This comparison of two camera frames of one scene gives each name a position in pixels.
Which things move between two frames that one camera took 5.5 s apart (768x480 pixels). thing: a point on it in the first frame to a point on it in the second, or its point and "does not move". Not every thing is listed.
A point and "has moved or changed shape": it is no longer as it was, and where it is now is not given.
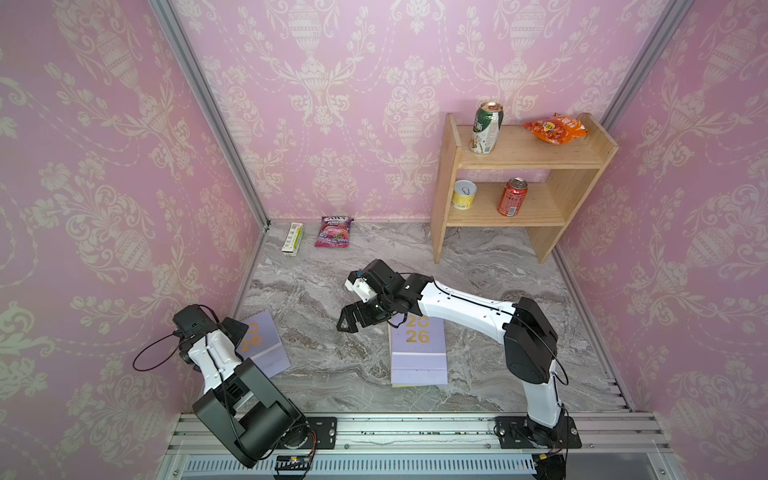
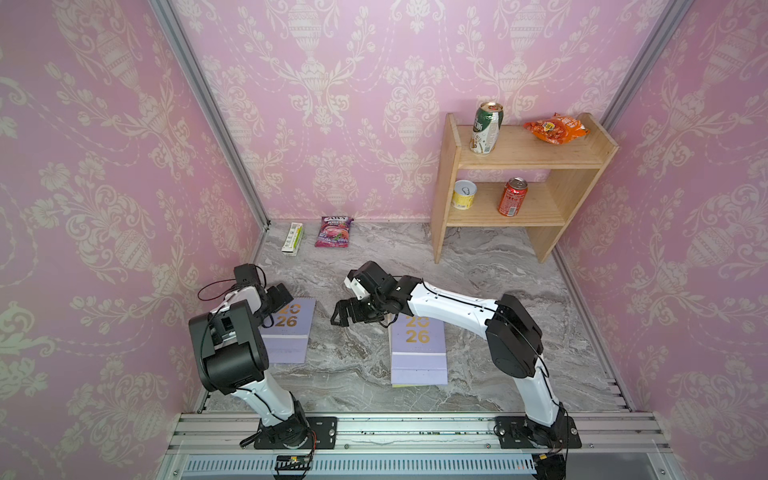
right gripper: x=348 y=312 does not move
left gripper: x=232 y=327 to x=278 y=300
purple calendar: x=418 y=351 does not move
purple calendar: x=262 y=344 has moved or changed shape
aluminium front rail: x=624 y=445 does not move
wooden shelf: x=574 y=167 does not move
